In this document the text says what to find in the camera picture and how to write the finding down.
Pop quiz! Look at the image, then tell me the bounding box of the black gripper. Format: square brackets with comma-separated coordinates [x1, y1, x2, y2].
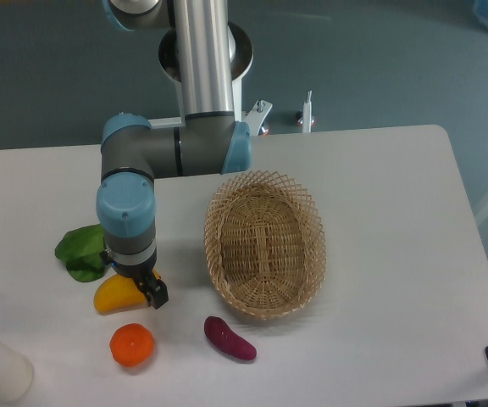
[98, 249, 169, 309]

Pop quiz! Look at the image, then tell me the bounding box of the yellow toy mango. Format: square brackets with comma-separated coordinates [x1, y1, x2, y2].
[93, 274, 153, 315]

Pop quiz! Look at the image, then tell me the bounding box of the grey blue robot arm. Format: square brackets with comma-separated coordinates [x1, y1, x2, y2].
[96, 1, 253, 308]

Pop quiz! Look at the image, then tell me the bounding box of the green toy bok choy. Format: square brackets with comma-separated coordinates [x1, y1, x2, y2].
[54, 224, 108, 282]

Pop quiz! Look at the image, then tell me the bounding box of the orange toy tangerine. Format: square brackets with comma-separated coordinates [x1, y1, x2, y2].
[109, 323, 155, 368]

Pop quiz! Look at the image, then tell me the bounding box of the purple toy sweet potato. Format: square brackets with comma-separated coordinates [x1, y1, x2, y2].
[203, 316, 258, 362]

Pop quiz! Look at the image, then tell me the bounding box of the woven wicker basket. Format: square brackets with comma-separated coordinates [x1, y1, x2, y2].
[204, 170, 326, 320]

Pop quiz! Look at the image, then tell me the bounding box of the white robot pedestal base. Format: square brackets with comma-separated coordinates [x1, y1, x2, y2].
[146, 23, 318, 137]

